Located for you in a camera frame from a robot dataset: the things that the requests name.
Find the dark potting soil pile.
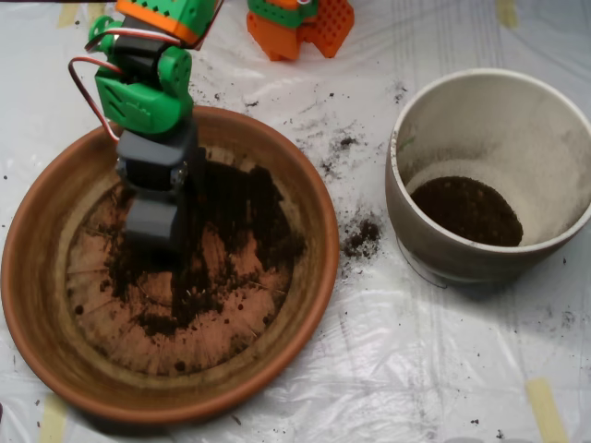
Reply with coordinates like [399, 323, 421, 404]
[99, 161, 308, 338]

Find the dark potting soil layer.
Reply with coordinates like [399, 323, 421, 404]
[410, 176, 525, 248]

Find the orange and green robot base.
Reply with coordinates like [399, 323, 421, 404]
[247, 0, 356, 62]

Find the terracotta clay saucer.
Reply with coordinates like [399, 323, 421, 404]
[0, 104, 341, 425]

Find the small spilled soil clump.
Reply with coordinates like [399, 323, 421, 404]
[341, 216, 384, 257]

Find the white ceramic plant pot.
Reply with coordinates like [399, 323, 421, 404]
[385, 67, 591, 285]

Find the clear plastic cover sheet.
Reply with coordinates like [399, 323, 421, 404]
[0, 0, 591, 443]

